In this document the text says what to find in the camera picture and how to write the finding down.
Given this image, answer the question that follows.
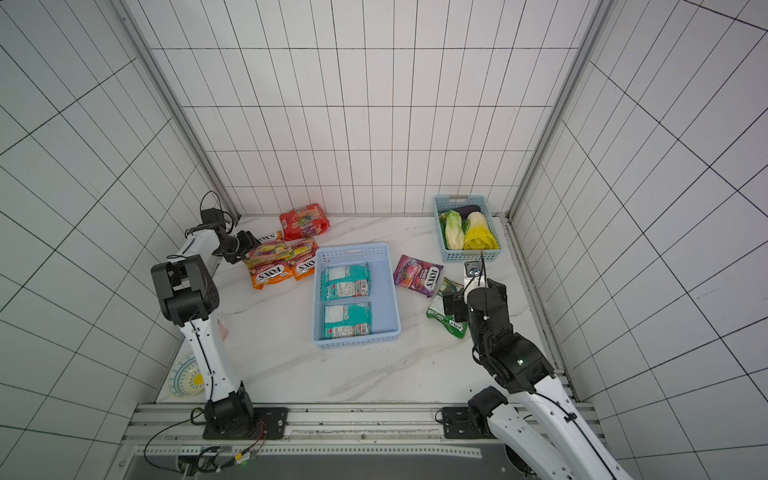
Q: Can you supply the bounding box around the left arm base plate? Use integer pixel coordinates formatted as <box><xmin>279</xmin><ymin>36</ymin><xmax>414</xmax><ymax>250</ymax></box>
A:
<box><xmin>202</xmin><ymin>407</ymin><xmax>289</xmax><ymax>441</ymax></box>

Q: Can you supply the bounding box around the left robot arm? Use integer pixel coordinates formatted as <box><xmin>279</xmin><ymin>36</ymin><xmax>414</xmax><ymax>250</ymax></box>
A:
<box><xmin>150</xmin><ymin>207</ymin><xmax>259</xmax><ymax>439</ymax></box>

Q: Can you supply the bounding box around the dark eggplant toy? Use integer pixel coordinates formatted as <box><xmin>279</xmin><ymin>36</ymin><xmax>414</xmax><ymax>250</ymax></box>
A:
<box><xmin>454</xmin><ymin>205</ymin><xmax>482</xmax><ymax>219</ymax></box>

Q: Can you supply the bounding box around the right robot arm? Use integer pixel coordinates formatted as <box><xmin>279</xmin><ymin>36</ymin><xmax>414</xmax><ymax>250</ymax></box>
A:
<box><xmin>443</xmin><ymin>274</ymin><xmax>631</xmax><ymax>479</ymax></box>

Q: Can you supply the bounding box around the pink yellow Fox's bag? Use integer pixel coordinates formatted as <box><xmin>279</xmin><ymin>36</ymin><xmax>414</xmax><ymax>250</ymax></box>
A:
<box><xmin>243</xmin><ymin>241</ymin><xmax>294</xmax><ymax>268</ymax></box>

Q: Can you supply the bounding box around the purple Fox's candy bag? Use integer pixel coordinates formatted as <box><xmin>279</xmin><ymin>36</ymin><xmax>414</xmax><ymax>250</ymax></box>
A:
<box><xmin>393</xmin><ymin>255</ymin><xmax>444</xmax><ymax>298</ymax></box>

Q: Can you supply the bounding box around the light blue plastic basket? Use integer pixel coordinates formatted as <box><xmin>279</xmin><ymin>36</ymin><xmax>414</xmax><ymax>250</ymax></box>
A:
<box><xmin>312</xmin><ymin>243</ymin><xmax>401</xmax><ymax>348</ymax></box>

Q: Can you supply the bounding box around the small teal vegetable basket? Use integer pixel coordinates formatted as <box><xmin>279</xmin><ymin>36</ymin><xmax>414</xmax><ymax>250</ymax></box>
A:
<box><xmin>432</xmin><ymin>195</ymin><xmax>501</xmax><ymax>263</ymax></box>

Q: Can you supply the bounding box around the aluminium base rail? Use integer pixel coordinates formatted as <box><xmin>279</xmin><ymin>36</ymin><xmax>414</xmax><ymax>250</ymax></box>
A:
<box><xmin>119</xmin><ymin>401</ymin><xmax>601</xmax><ymax>460</ymax></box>

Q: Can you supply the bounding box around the pink green Fox's bag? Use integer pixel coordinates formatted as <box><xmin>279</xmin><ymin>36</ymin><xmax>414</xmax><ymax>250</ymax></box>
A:
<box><xmin>249</xmin><ymin>260</ymin><xmax>294</xmax><ymax>290</ymax></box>

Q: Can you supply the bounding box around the yellow patterned bowl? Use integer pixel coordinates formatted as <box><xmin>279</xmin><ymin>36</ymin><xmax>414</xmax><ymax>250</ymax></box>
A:
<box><xmin>165</xmin><ymin>353</ymin><xmax>205</xmax><ymax>399</ymax></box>

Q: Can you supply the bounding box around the pink plastic cup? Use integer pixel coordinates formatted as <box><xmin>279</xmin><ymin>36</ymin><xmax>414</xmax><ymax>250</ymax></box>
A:
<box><xmin>217</xmin><ymin>319</ymin><xmax>229</xmax><ymax>341</ymax></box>

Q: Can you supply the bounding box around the teal candy bag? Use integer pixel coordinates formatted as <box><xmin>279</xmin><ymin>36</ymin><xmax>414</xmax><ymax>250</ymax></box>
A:
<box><xmin>322</xmin><ymin>302</ymin><xmax>372</xmax><ymax>340</ymax></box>
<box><xmin>320</xmin><ymin>263</ymin><xmax>370</xmax><ymax>302</ymax></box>

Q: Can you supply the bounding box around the yellow cabbage toy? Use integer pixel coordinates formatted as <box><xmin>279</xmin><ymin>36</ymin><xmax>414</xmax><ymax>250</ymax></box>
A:
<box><xmin>464</xmin><ymin>212</ymin><xmax>499</xmax><ymax>250</ymax></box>

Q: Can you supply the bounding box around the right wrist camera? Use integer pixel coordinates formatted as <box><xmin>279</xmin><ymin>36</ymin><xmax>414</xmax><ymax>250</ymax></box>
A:
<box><xmin>464</xmin><ymin>260</ymin><xmax>484</xmax><ymax>278</ymax></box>

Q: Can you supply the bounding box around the green snack bag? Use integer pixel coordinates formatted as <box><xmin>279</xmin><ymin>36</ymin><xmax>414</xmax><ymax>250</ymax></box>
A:
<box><xmin>426</xmin><ymin>278</ymin><xmax>467</xmax><ymax>339</ymax></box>

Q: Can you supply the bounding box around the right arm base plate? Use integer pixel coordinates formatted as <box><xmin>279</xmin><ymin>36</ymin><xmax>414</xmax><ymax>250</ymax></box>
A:
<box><xmin>435</xmin><ymin>406</ymin><xmax>494</xmax><ymax>440</ymax></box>

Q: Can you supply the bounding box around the red candy bag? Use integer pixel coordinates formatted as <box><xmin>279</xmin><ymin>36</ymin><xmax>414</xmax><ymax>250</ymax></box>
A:
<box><xmin>279</xmin><ymin>203</ymin><xmax>330</xmax><ymax>241</ymax></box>

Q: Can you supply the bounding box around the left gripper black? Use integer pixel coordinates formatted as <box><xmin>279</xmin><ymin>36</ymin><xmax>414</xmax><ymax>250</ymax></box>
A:
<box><xmin>215</xmin><ymin>229</ymin><xmax>261</xmax><ymax>263</ymax></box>

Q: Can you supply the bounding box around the orange Fox's candy bag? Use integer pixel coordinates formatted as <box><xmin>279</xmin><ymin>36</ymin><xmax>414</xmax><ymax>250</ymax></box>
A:
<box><xmin>288</xmin><ymin>238</ymin><xmax>319</xmax><ymax>281</ymax></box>

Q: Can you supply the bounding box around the green cabbage toy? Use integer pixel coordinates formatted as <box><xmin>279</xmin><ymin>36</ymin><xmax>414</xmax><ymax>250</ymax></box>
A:
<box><xmin>440</xmin><ymin>210</ymin><xmax>465</xmax><ymax>250</ymax></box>

